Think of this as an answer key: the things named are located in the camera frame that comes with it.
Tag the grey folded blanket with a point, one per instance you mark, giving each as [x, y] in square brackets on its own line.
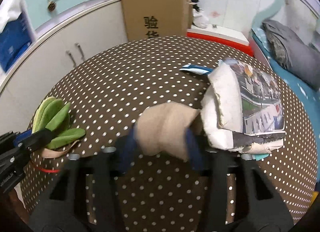
[292, 54]

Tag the white plastic bag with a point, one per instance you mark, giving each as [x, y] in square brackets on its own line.
[200, 20]

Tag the blue bag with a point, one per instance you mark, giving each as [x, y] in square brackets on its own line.
[15, 40]

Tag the brown cardboard box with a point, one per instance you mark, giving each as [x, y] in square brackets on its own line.
[146, 19]

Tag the blue white wrapper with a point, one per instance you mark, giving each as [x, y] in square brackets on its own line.
[196, 69]

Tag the green leaf-shaped peel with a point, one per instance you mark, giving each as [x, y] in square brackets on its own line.
[53, 114]

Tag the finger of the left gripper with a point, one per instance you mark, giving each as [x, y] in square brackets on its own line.
[34, 141]

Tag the brown polka dot tablecloth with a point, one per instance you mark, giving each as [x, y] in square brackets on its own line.
[84, 191]

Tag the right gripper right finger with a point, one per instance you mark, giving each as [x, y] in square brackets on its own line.
[196, 145]

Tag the white curved cabinet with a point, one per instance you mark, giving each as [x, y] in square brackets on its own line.
[54, 55]

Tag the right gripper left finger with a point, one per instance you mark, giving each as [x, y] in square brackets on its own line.
[127, 150]

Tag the teal bed mattress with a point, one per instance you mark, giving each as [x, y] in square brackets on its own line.
[307, 96]

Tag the red storage bench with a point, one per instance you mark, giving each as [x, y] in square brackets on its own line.
[222, 35]

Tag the beige paper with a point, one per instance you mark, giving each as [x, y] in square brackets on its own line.
[162, 128]

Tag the torn printed magazine paper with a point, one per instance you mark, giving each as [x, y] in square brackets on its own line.
[242, 110]

